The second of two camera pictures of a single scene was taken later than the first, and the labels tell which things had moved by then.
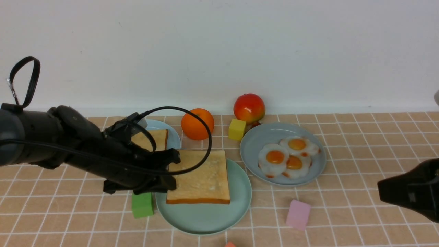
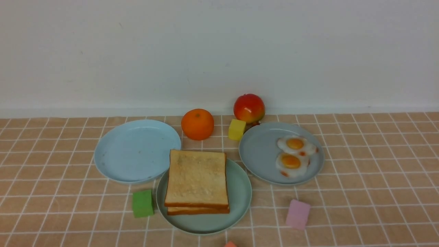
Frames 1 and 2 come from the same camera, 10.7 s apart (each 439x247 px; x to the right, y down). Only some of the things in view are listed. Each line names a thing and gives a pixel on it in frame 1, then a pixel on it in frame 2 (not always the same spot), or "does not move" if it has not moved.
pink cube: [298, 214] does not move
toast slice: [209, 184] to [176, 211]
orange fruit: [193, 128] does not move
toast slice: [160, 137] to [197, 179]
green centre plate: [202, 219] does not move
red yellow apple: [249, 107] does not move
